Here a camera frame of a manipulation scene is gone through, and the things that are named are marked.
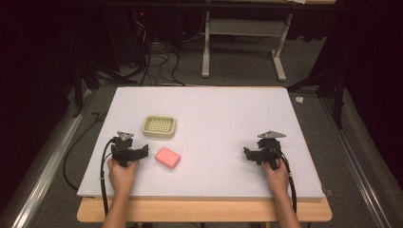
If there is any cream perforated soap dish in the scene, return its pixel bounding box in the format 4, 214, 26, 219
142, 114, 178, 140

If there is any dark computer tower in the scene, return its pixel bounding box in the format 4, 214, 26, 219
104, 9, 150, 68

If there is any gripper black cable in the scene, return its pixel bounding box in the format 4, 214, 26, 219
100, 138, 115, 219
271, 147, 298, 214

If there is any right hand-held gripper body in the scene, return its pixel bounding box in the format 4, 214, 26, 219
251, 129, 287, 170

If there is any person's right hand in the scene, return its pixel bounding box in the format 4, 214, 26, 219
263, 158, 290, 198

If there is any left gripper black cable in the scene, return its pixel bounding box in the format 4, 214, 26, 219
100, 138, 115, 219

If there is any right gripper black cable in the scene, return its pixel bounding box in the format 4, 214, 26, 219
271, 147, 298, 214

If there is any person's left hand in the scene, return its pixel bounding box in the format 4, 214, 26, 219
107, 158, 140, 198

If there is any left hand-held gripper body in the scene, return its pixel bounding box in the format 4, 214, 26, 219
110, 130, 143, 168

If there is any white foam board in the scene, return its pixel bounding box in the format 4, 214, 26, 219
76, 85, 326, 201

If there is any wooden table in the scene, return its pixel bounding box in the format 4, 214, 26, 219
76, 195, 334, 223

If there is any aluminium floor rail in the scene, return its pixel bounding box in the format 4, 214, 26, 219
0, 89, 97, 228
318, 97, 395, 228

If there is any black cable on floor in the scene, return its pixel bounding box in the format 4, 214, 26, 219
62, 111, 108, 192

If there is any tangle of black cables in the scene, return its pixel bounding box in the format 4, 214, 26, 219
128, 18, 186, 87

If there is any white metal desk frame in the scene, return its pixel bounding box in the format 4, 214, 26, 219
201, 10, 295, 83

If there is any pink soap bar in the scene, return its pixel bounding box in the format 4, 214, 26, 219
154, 146, 182, 170

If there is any black metal stand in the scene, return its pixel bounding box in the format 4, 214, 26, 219
71, 58, 138, 119
285, 61, 347, 130

